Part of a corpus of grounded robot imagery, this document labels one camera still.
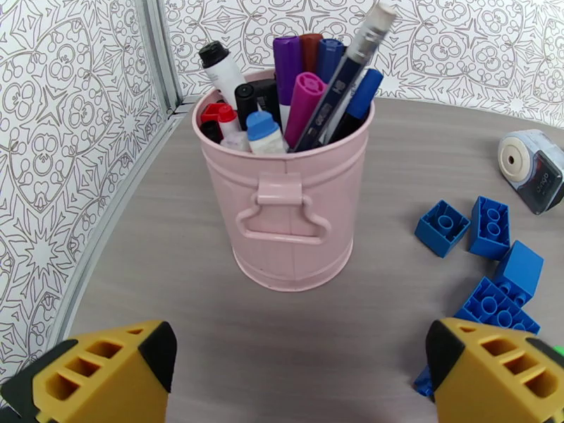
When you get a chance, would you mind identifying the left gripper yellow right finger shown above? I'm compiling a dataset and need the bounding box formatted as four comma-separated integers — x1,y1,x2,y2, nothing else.
424,317,564,423

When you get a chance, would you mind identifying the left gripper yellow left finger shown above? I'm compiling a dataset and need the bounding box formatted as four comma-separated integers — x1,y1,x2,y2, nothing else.
0,319,178,423

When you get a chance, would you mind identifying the small blue lego brick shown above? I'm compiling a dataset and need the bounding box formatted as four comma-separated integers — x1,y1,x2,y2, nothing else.
467,195,512,262
414,199,472,259

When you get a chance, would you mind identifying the pink metal bucket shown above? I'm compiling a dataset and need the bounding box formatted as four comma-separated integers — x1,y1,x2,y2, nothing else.
191,68,376,293

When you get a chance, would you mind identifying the grey pencil sharpener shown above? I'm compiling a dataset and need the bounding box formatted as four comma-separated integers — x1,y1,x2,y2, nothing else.
498,128,564,216

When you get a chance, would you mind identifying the small bottle red cap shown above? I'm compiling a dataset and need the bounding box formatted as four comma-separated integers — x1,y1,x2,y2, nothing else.
216,104,250,152

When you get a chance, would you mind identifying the red marker cap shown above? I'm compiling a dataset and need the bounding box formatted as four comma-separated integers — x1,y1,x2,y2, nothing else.
200,102,228,125

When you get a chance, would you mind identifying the small bottle blue cap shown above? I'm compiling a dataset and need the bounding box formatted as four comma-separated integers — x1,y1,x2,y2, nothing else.
245,110,290,155

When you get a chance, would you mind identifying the black marker blue cap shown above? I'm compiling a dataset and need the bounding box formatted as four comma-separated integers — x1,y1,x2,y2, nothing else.
328,68,384,145

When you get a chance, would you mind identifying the white marker black cap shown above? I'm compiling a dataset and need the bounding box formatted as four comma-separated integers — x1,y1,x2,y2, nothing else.
197,40,247,110

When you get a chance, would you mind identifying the magenta marker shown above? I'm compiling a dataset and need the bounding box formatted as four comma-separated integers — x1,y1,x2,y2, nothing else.
283,71,328,149

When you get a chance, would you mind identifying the navy mechanical pencil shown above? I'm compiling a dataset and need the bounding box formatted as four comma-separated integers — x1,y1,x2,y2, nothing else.
293,1,398,153

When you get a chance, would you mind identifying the dark blue marker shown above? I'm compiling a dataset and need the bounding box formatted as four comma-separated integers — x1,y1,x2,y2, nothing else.
314,38,345,83

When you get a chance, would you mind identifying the purple marker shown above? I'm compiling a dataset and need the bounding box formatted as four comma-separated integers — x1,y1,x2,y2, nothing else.
272,35,304,132

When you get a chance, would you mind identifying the brown marker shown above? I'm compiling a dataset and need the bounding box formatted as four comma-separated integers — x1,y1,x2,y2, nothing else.
299,32,325,75

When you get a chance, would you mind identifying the aluminium side floor rail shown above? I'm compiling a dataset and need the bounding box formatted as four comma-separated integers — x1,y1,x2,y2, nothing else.
44,111,188,348

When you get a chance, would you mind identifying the aluminium frame post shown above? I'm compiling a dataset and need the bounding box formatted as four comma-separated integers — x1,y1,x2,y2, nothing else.
132,0,186,116

